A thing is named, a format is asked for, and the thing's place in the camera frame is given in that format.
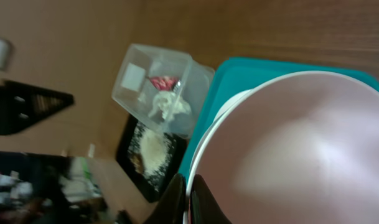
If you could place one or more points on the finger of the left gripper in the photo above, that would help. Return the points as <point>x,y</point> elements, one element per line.
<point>23,105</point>

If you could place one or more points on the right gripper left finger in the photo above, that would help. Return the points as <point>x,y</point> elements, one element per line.
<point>171,206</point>

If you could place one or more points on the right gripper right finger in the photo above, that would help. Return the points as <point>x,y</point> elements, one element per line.
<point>204,209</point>

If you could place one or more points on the brown food scrap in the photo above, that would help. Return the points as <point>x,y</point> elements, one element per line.
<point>137,162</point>

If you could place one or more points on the white rice pile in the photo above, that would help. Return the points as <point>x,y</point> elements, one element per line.
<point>156,152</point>

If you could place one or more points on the white napkin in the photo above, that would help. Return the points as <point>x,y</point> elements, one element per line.
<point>169,104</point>

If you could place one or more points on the small pink bowl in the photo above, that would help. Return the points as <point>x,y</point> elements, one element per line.
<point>300,148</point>

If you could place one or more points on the red foil snack wrapper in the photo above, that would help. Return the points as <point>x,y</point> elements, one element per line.
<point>164,83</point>

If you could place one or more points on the large pink plate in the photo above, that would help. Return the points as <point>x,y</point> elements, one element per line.
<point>231,104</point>

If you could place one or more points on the clear plastic bin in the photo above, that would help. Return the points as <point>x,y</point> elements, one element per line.
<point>134,92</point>

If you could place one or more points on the teal serving tray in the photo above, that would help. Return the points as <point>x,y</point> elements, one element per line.
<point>238,74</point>

